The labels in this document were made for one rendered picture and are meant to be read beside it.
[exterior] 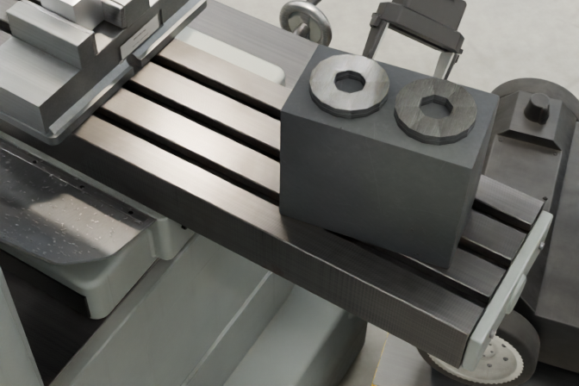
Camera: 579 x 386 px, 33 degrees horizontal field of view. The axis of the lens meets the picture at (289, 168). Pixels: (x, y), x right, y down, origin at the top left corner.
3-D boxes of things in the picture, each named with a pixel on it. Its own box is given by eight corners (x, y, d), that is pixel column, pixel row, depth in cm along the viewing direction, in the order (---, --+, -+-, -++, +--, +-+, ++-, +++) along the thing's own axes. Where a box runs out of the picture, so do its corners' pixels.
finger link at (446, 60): (436, 96, 126) (453, 51, 126) (425, 94, 129) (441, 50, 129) (446, 100, 127) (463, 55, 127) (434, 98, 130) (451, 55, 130)
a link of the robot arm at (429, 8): (438, 54, 133) (470, -29, 133) (476, 55, 124) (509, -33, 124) (360, 18, 128) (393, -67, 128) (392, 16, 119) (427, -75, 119)
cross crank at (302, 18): (290, 26, 199) (291, -21, 190) (341, 46, 195) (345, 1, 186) (247, 71, 190) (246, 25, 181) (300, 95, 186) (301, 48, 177)
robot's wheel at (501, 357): (527, 377, 169) (552, 315, 153) (522, 403, 165) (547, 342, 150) (414, 344, 173) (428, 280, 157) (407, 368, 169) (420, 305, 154)
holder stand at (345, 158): (313, 147, 129) (319, 34, 114) (475, 198, 124) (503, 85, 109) (277, 214, 122) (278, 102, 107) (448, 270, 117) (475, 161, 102)
